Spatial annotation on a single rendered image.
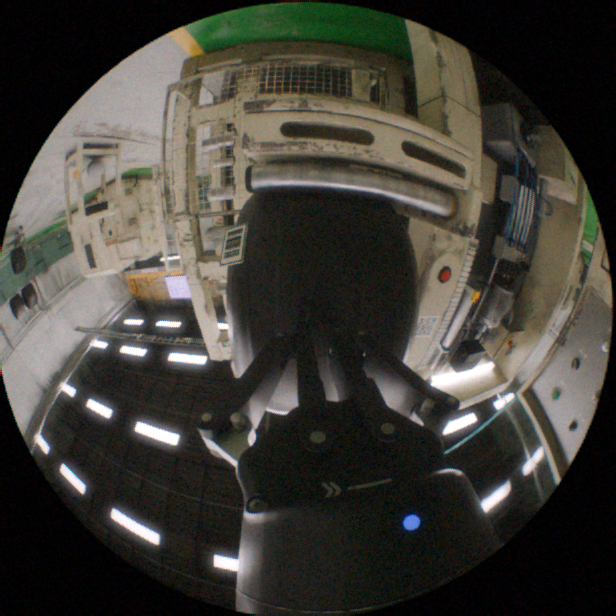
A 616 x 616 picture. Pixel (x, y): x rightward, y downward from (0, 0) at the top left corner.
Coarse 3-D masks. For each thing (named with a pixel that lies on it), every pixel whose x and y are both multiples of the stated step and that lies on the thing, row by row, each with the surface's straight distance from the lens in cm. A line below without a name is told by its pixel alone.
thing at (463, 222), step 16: (448, 192) 42; (464, 192) 38; (480, 192) 39; (400, 208) 57; (416, 208) 50; (464, 208) 38; (480, 208) 39; (432, 224) 45; (448, 224) 41; (464, 224) 38
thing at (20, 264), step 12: (12, 240) 534; (24, 240) 540; (12, 252) 545; (24, 252) 540; (12, 264) 587; (24, 264) 540; (24, 288) 543; (12, 300) 531; (24, 300) 587; (36, 300) 546; (12, 312) 573; (24, 312) 539; (0, 324) 517; (12, 348) 523
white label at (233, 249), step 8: (248, 224) 28; (232, 232) 29; (240, 232) 28; (224, 240) 29; (232, 240) 28; (240, 240) 27; (224, 248) 28; (232, 248) 27; (240, 248) 26; (224, 256) 27; (232, 256) 26; (240, 256) 26; (224, 264) 27; (232, 264) 26
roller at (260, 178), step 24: (264, 168) 30; (288, 168) 29; (312, 168) 29; (336, 168) 30; (264, 192) 31; (312, 192) 31; (336, 192) 30; (360, 192) 31; (384, 192) 32; (408, 192) 33; (432, 192) 36
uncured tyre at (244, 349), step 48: (288, 192) 32; (288, 240) 24; (336, 240) 25; (384, 240) 28; (240, 288) 25; (288, 288) 23; (336, 288) 23; (384, 288) 25; (240, 336) 27; (384, 336) 26; (288, 384) 28
